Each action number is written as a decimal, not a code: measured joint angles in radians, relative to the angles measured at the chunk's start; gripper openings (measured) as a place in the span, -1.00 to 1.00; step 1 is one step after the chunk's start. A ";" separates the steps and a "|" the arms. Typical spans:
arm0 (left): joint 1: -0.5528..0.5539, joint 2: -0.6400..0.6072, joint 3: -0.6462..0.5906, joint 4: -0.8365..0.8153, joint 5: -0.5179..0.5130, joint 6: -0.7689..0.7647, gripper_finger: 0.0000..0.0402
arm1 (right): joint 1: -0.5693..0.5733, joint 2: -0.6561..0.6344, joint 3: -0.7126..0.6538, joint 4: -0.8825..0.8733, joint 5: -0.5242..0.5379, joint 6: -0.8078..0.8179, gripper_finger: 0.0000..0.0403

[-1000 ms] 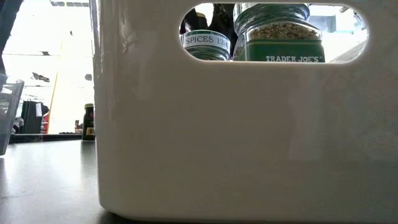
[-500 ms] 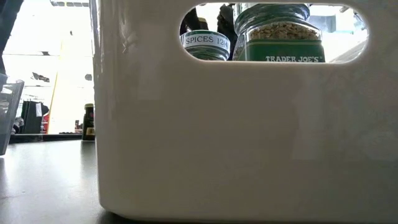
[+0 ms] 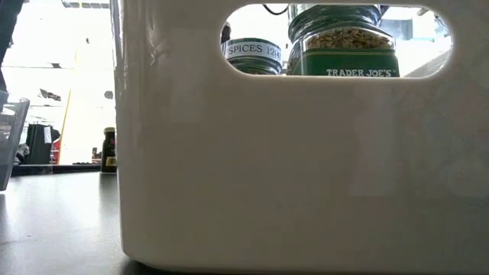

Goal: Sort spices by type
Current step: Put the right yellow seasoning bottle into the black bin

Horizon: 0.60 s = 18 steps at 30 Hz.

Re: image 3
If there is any green lid jar dark label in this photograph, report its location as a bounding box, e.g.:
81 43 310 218
220 37 284 76

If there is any yellow lid black spice jar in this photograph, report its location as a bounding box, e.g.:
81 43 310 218
100 127 118 175

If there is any frosted white plastic bin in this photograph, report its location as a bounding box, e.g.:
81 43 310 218
108 0 489 274

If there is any yellow background pole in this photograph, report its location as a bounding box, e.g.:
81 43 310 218
57 49 78 166

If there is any red background object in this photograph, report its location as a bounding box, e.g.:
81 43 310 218
50 139 62 165

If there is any black background cabinet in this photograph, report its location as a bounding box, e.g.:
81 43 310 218
25 122 61 166

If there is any dark grey background heap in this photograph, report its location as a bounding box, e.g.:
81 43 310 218
15 143 31 166

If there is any clear smoky plastic bin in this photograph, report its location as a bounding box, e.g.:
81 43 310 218
0 90 31 192

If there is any black left wrist camera cable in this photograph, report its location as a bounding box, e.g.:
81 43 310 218
261 3 290 17

